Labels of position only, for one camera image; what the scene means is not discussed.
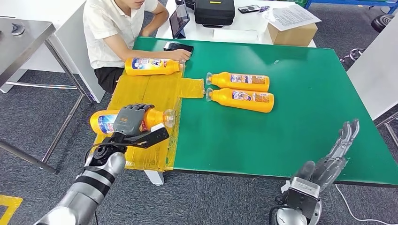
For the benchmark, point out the dark tablet on stand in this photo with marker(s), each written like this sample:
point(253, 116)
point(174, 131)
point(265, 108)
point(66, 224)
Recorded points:
point(179, 19)

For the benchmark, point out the small purple item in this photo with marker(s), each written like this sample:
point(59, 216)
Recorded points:
point(264, 8)

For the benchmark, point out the black round stool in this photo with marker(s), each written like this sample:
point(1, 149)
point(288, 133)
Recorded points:
point(385, 22)

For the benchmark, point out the white table leg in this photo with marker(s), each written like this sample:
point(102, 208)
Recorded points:
point(154, 177)
point(285, 187)

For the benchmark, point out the brown cardboard box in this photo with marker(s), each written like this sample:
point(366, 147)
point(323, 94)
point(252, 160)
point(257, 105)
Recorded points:
point(291, 37)

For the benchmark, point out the orange detergent bottle clear cap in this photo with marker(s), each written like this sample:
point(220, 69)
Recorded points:
point(224, 99)
point(222, 80)
point(155, 118)
point(169, 67)

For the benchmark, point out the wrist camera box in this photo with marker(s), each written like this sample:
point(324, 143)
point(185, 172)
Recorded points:
point(303, 195)
point(152, 136)

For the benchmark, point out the yellow taped cardboard mat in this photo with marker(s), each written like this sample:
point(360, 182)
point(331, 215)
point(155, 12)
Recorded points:
point(149, 90)

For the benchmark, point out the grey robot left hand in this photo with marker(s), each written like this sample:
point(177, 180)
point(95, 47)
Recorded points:
point(129, 121)

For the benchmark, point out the printed paper sheet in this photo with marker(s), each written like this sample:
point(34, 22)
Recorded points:
point(291, 17)

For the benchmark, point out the stainless steel table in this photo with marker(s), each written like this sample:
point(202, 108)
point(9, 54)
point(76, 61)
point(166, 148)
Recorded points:
point(21, 49)

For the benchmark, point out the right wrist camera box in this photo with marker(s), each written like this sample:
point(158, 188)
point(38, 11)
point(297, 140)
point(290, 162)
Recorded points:
point(303, 195)

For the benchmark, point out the person's right hand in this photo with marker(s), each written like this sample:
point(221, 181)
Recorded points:
point(180, 55)

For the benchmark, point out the person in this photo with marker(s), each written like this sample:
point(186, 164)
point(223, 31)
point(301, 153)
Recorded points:
point(105, 28)

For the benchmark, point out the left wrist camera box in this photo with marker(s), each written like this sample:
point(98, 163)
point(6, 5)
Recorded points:
point(152, 136)

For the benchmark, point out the small grey metal object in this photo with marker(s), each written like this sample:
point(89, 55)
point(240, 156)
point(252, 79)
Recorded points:
point(18, 29)

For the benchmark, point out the black smartphone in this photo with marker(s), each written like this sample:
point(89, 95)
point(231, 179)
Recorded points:
point(248, 9)
point(177, 46)

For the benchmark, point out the blue metal rack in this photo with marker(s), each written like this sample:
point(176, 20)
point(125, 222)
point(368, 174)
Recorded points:
point(351, 3)

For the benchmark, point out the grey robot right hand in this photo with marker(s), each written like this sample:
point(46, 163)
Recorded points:
point(329, 170)

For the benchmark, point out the black carrying case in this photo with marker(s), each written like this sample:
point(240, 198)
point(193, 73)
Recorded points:
point(214, 12)

